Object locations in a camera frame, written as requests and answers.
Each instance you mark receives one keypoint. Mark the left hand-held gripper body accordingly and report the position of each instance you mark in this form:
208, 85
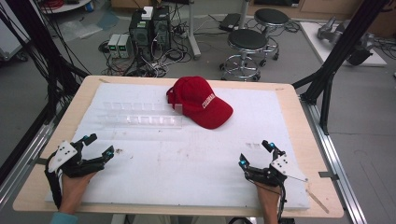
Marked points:
63, 155

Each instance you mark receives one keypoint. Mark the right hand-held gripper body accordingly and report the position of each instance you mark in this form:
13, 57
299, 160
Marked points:
281, 169

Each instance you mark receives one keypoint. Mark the person's right hand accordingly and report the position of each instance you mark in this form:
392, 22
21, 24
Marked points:
267, 193

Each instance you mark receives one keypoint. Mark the person's left hand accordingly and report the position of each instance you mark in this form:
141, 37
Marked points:
77, 185

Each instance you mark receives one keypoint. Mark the wooden table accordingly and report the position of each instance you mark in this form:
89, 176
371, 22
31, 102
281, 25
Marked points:
314, 146

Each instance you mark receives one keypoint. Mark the thin wooden stick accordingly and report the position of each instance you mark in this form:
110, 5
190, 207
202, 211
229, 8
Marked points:
317, 200

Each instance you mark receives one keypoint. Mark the clear plastic compartment tray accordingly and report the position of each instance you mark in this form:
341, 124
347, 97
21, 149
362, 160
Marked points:
140, 116

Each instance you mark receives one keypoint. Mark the white foam mat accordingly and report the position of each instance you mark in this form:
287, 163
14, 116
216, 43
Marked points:
186, 161

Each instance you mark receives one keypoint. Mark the red baseball cap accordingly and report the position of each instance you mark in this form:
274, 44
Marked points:
199, 102

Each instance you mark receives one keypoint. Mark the white power supply unit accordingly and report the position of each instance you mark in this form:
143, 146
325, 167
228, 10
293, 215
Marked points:
124, 46
113, 46

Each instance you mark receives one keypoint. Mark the computer equipment on floor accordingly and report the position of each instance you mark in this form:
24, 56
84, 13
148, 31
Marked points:
155, 60

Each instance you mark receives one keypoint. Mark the black round stool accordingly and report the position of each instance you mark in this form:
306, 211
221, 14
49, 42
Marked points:
271, 17
247, 40

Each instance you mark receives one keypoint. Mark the white floor platform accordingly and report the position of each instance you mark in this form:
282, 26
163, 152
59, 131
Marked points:
320, 46

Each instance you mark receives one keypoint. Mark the black computer tower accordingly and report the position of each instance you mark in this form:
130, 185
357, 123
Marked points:
141, 32
161, 28

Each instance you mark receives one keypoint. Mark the black flat case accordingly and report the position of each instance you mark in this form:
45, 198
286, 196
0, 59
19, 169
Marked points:
229, 21

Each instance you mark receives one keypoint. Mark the round white table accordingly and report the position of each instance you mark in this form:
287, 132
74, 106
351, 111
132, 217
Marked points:
62, 6

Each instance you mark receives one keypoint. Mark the white box on computer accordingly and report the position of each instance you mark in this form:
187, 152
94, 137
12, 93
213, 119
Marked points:
147, 13

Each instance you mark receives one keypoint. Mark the grey metal stand leg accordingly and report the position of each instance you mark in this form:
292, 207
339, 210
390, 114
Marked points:
193, 31

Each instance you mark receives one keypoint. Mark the aluminium rail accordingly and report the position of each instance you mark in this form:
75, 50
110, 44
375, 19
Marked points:
336, 161
21, 161

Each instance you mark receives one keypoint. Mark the black metal frame post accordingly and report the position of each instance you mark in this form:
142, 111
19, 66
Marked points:
339, 56
46, 46

